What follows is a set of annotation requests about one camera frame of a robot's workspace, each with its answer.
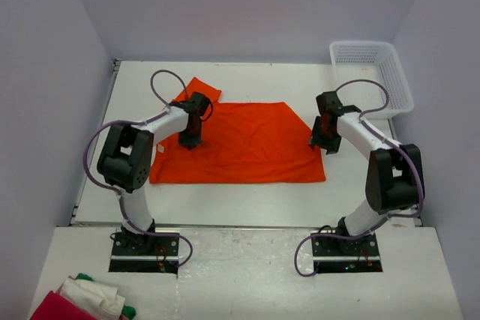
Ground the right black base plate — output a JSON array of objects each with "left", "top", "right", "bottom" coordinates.
[{"left": 310, "top": 235, "right": 383, "bottom": 274}]

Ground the white folded shirt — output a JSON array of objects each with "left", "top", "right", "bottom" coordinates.
[{"left": 59, "top": 278, "right": 125, "bottom": 319}]

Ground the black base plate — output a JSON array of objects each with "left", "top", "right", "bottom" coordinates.
[
  {"left": 108, "top": 230, "right": 179, "bottom": 275},
  {"left": 310, "top": 235, "right": 383, "bottom": 274}
]

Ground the pink folded shirt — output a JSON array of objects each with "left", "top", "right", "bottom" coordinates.
[{"left": 30, "top": 291, "right": 95, "bottom": 320}]

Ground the green folded shirt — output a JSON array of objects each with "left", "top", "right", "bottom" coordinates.
[{"left": 75, "top": 273, "right": 137, "bottom": 319}]

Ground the white plastic basket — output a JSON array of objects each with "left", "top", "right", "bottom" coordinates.
[{"left": 329, "top": 40, "right": 414, "bottom": 119}]

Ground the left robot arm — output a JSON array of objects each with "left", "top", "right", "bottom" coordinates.
[{"left": 97, "top": 92, "right": 213, "bottom": 255}]

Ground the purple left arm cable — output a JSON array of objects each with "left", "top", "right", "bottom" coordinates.
[{"left": 82, "top": 69, "right": 194, "bottom": 269}]

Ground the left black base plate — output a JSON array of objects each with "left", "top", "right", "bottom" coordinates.
[{"left": 108, "top": 230, "right": 179, "bottom": 275}]

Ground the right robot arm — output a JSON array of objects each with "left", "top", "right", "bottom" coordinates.
[{"left": 309, "top": 91, "right": 425, "bottom": 255}]

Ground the orange t shirt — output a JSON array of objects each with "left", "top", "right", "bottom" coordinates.
[{"left": 149, "top": 77, "right": 326, "bottom": 184}]

